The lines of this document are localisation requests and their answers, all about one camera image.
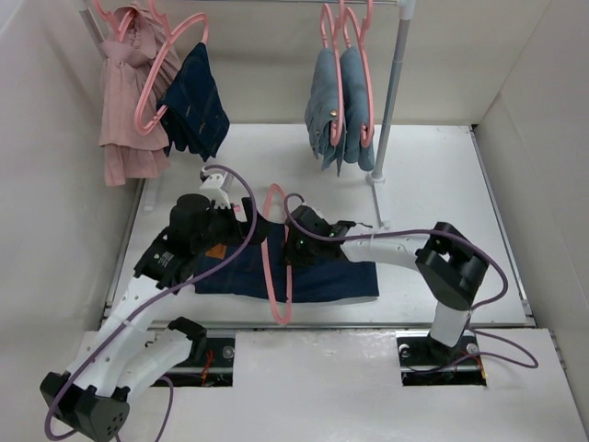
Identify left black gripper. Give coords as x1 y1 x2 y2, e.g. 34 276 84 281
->
193 197 271 254

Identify dark blue denim trousers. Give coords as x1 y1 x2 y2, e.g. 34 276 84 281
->
194 223 379 304

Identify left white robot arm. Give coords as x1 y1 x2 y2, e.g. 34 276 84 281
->
40 193 269 441

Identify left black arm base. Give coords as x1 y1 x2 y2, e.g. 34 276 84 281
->
165 336 236 388

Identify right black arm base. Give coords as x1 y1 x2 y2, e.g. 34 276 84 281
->
397 332 487 387

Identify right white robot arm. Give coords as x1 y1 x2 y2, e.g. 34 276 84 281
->
285 204 489 363

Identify pink hanger with skirt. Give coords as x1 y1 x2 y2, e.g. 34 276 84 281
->
92 0 143 47

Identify pink hanger with shorts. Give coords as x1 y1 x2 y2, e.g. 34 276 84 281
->
133 0 212 135

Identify pink hanger right jeans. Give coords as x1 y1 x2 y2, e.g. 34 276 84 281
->
341 1 375 147

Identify pink hanger jeans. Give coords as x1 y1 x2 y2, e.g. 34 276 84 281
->
319 0 345 146
341 1 375 147

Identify pink hanger left jeans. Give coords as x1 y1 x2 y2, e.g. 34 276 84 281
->
319 0 345 146

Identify hanging dark denim shorts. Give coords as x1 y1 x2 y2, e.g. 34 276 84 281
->
157 42 230 161

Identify light blue jeans left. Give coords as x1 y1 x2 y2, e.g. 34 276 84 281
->
305 48 346 175

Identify light blue jeans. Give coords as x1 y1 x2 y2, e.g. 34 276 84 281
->
305 48 346 175
341 47 375 171

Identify light blue jeans right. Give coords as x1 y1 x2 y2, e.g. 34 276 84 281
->
341 47 375 171

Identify pink pleated skirt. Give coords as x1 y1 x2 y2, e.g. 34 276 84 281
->
98 2 170 187

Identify metal clothes rack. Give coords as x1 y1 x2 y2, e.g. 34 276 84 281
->
73 0 418 230

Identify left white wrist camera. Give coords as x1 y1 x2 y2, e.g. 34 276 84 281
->
198 168 234 209

